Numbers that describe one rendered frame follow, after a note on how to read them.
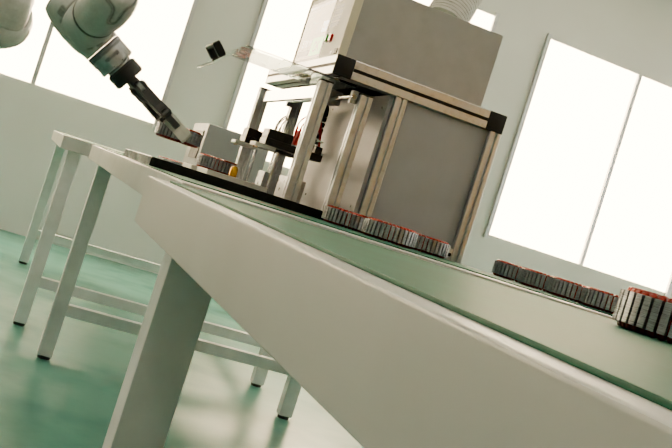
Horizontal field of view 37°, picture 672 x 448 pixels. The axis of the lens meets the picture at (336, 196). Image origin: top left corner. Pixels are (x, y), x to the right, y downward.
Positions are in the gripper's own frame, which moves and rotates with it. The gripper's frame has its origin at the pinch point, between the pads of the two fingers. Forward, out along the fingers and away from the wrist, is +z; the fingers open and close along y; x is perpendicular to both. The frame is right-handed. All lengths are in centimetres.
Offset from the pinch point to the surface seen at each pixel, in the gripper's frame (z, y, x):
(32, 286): 23, -161, -66
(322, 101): 14.1, 19.9, 27.0
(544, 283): 69, 51, 31
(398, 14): 13, 11, 57
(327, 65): 9.6, 15.4, 34.3
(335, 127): 27.7, -14.3, 33.0
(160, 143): 46, -472, 31
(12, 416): 31, -37, -80
